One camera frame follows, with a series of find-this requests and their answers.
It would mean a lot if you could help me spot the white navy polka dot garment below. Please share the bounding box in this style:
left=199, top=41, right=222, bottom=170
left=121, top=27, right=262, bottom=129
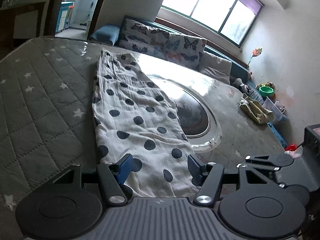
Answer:
left=92, top=49, right=199, bottom=197

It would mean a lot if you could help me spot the clear plastic storage box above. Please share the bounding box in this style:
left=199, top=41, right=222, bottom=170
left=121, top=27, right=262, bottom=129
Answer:
left=263, top=97, right=287, bottom=123

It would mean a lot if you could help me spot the yellow folded cloth pile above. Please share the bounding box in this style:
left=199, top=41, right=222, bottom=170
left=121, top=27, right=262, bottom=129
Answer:
left=239, top=94, right=275, bottom=125

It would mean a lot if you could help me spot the green toy bowl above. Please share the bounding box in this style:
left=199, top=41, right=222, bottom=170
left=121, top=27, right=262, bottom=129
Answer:
left=259, top=86, right=274, bottom=98

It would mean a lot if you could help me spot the grey stuffed toy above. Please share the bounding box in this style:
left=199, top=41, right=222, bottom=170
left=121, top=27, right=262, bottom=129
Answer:
left=232, top=78, right=249, bottom=95

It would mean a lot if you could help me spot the beige plain cushion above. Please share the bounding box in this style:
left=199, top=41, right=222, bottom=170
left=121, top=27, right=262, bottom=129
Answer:
left=198, top=51, right=232, bottom=85

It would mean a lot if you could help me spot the butterfly print cushion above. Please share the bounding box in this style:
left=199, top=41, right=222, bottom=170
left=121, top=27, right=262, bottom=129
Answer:
left=119, top=18, right=207, bottom=69

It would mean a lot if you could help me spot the colourful pinwheel toy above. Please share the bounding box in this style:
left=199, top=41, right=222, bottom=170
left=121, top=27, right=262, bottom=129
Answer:
left=247, top=47, right=263, bottom=67

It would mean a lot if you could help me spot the blue sofa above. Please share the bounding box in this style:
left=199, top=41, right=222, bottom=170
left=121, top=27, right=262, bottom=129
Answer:
left=89, top=15, right=264, bottom=103

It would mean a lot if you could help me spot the green framed window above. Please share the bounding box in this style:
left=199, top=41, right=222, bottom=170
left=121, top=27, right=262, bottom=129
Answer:
left=162, top=0, right=258, bottom=47

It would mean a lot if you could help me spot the blue white storage cabinet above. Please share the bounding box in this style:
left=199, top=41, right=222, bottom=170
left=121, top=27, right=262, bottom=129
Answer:
left=55, top=2, right=74, bottom=33

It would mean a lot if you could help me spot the dark wooden side table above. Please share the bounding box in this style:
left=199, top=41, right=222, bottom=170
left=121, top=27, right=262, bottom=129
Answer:
left=1, top=2, right=45, bottom=42

